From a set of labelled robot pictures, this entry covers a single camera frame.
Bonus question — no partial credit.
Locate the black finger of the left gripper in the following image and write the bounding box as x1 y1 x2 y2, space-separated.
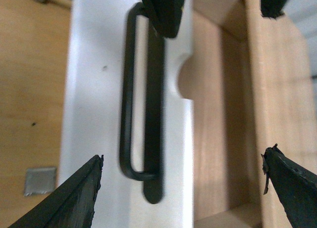
261 0 288 19
142 0 185 39

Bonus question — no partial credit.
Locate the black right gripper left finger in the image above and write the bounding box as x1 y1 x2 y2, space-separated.
10 155 104 228

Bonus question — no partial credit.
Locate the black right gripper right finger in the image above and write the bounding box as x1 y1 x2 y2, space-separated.
261 144 317 228

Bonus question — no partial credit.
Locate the black drawer handle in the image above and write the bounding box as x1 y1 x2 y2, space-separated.
119 2 165 204

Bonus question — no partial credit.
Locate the white drawer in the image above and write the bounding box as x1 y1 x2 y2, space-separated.
54 0 263 228

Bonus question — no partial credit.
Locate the wooden drawer cabinet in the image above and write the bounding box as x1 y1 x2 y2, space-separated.
179 0 317 228

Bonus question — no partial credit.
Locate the grey metal floor plate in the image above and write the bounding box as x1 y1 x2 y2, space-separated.
24 167 57 196

